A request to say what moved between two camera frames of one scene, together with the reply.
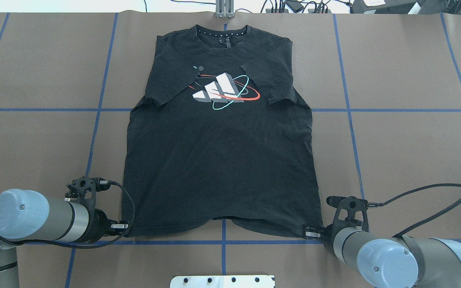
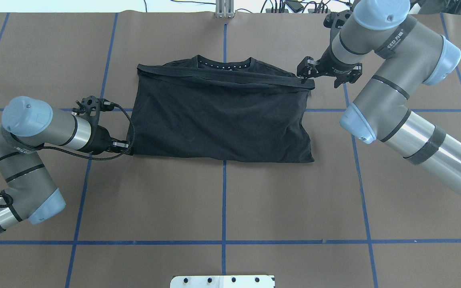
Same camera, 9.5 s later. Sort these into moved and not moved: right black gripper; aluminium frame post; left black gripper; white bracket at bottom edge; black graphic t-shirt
Moved: black graphic t-shirt; left black gripper; right black gripper
Not moved: white bracket at bottom edge; aluminium frame post
